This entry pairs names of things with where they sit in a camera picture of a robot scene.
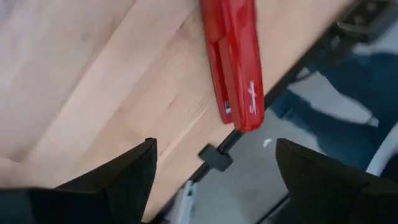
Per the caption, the red stapler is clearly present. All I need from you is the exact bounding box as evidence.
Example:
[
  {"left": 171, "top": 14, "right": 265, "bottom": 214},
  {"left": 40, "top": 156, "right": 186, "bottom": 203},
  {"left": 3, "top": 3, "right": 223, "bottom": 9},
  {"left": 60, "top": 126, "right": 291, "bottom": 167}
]
[{"left": 200, "top": 0, "right": 266, "bottom": 134}]

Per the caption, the white edge bracket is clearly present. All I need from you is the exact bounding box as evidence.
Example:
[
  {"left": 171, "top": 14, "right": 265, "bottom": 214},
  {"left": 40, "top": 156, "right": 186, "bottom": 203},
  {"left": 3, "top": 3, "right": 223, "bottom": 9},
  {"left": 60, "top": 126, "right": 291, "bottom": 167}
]
[{"left": 177, "top": 179, "right": 197, "bottom": 224}]

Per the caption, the white chair base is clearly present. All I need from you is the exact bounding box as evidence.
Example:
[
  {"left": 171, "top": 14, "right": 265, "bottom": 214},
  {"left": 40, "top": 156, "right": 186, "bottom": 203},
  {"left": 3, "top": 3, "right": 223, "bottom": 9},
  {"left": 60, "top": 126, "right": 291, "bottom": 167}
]
[{"left": 366, "top": 123, "right": 398, "bottom": 177}]

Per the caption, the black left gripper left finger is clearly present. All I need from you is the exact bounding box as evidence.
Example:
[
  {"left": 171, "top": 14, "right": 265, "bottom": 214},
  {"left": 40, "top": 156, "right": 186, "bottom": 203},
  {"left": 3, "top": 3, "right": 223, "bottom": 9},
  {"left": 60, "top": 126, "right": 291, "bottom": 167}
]
[{"left": 55, "top": 138, "right": 158, "bottom": 224}]

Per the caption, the black chair base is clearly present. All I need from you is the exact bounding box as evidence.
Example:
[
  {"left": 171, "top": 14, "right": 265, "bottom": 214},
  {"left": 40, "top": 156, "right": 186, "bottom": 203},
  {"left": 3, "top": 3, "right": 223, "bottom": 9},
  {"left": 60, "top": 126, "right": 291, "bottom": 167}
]
[{"left": 334, "top": 0, "right": 398, "bottom": 43}]

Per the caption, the person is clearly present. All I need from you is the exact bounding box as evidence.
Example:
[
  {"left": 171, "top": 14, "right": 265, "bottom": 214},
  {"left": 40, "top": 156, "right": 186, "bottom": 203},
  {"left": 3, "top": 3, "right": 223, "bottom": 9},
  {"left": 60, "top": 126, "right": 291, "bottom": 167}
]
[{"left": 269, "top": 51, "right": 398, "bottom": 171}]

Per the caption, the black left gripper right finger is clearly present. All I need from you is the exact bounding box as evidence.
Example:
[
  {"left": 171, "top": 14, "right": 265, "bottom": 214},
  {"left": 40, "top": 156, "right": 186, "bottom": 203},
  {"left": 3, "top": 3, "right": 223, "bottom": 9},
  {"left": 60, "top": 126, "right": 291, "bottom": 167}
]
[{"left": 275, "top": 139, "right": 398, "bottom": 224}]

